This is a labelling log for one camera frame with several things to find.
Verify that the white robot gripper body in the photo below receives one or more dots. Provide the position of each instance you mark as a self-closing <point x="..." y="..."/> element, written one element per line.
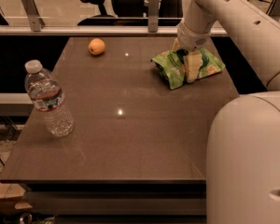
<point x="192" y="40"/>

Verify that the green rice chip bag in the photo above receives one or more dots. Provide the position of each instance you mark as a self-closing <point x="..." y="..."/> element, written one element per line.
<point x="171" y="66"/>

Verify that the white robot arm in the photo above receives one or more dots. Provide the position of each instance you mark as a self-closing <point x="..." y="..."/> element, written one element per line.
<point x="243" y="148"/>

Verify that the black office chair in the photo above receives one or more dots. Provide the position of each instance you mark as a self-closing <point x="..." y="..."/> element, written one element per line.
<point x="133" y="12"/>

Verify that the orange fruit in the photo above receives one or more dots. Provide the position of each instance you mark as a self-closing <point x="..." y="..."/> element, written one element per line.
<point x="96" y="46"/>

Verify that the clear plastic water bottle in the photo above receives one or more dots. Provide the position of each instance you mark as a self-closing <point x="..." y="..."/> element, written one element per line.
<point x="48" y="98"/>

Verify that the grey metal rail bracket left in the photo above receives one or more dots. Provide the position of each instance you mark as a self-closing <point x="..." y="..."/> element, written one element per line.
<point x="35" y="21"/>

